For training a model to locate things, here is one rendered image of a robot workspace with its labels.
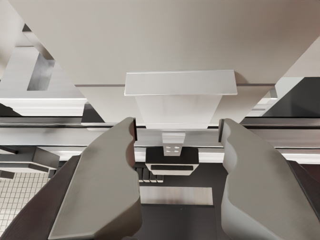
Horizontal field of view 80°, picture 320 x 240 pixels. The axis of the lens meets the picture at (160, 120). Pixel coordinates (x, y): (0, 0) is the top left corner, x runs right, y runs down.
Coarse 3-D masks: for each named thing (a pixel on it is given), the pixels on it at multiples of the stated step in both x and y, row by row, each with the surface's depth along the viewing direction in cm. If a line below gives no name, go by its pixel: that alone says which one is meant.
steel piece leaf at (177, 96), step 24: (144, 72) 15; (168, 72) 15; (192, 72) 15; (216, 72) 15; (144, 96) 19; (168, 96) 19; (192, 96) 19; (216, 96) 19; (144, 120) 25; (168, 120) 25; (192, 120) 24
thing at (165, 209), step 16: (144, 192) 24; (160, 192) 24; (176, 192) 24; (192, 192) 24; (208, 192) 24; (144, 208) 23; (160, 208) 23; (176, 208) 22; (192, 208) 22; (208, 208) 22; (144, 224) 22; (160, 224) 22; (176, 224) 22; (192, 224) 22; (208, 224) 22
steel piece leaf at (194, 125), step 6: (150, 126) 27; (156, 126) 27; (162, 126) 26; (168, 126) 26; (174, 126) 26; (180, 126) 26; (186, 126) 26; (192, 126) 26; (198, 126) 26; (204, 126) 26
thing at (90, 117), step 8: (88, 104) 28; (88, 112) 27; (96, 112) 27; (88, 120) 27; (96, 120) 27; (88, 128) 29; (96, 128) 29; (104, 128) 28; (144, 128) 28; (208, 128) 28; (216, 128) 28
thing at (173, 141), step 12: (168, 132) 29; (180, 132) 29; (168, 144) 34; (180, 144) 34; (156, 156) 43; (168, 156) 43; (180, 156) 43; (192, 156) 43; (156, 168) 43; (168, 168) 43; (180, 168) 43; (192, 168) 43
